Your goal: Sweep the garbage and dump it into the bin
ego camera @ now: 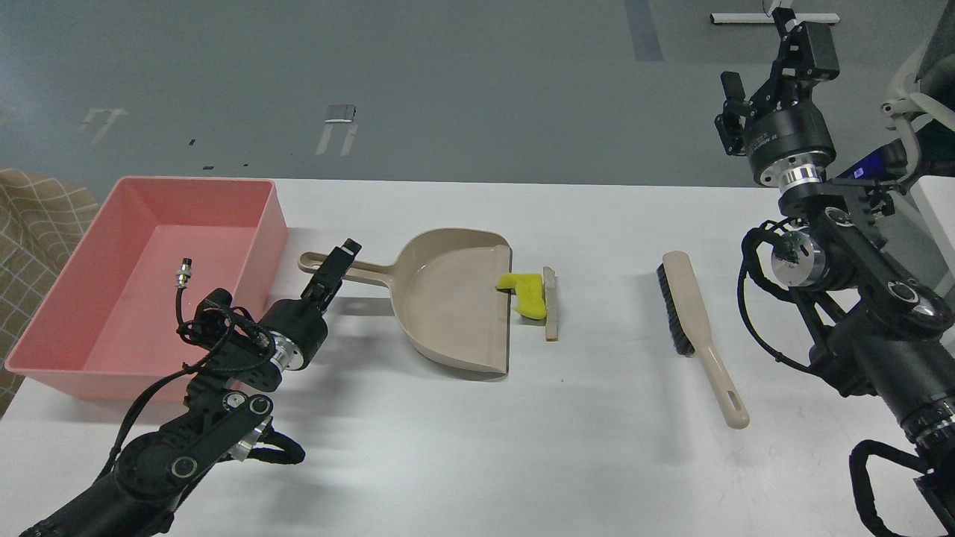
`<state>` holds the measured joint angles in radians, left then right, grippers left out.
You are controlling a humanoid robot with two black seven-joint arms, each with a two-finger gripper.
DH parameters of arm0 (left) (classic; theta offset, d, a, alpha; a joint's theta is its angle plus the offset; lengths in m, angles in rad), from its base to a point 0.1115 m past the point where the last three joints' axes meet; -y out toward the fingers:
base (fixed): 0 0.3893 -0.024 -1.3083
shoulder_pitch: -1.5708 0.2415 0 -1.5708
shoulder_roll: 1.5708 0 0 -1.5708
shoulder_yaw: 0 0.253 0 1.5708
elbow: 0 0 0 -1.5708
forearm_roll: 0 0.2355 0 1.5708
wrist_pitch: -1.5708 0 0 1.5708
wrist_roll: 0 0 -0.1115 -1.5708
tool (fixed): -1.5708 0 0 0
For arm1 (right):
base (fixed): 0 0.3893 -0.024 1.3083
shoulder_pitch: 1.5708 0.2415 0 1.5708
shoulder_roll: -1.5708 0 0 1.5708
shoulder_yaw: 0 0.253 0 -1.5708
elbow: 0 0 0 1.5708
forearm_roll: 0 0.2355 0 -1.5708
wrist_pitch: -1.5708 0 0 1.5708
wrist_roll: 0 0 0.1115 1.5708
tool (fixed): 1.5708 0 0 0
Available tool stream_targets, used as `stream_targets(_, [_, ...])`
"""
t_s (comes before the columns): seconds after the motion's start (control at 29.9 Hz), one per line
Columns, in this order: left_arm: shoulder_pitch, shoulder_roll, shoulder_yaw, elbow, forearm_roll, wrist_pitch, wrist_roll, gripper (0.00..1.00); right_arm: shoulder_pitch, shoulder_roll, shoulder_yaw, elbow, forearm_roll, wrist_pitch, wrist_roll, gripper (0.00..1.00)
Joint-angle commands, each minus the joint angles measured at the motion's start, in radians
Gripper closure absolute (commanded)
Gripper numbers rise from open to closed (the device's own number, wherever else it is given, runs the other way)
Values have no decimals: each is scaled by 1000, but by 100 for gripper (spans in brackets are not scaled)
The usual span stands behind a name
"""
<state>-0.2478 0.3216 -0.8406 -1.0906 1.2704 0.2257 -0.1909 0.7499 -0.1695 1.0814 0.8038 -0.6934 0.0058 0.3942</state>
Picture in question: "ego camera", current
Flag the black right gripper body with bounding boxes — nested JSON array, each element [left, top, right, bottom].
[[714, 72, 836, 187]]

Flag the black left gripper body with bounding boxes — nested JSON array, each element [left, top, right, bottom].
[[260, 298, 328, 371]]

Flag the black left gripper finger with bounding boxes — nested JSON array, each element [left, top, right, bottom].
[[301, 257, 335, 313], [328, 239, 362, 299]]

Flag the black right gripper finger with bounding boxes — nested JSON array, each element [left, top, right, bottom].
[[768, 7, 840, 90]]

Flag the beige plastic dustpan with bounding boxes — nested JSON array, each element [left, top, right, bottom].
[[344, 227, 512, 375]]

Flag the yellow sponge piece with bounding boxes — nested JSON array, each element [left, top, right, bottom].
[[497, 273, 547, 321]]

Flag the beige hand brush black bristles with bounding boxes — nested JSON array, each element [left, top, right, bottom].
[[656, 251, 751, 430]]

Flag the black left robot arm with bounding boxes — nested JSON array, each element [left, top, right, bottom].
[[24, 240, 361, 536]]

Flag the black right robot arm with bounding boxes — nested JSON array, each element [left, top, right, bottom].
[[714, 2, 953, 536]]

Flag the pink plastic bin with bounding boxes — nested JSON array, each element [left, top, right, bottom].
[[6, 177, 289, 402]]

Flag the white floor stand base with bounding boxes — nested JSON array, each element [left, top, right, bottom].
[[710, 0, 841, 26]]

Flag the white office chair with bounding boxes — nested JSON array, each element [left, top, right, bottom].
[[880, 2, 954, 194]]

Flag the white side table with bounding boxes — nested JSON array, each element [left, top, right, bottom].
[[888, 175, 954, 304]]

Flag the beige checkered cloth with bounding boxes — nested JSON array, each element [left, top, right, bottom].
[[0, 167, 99, 418]]

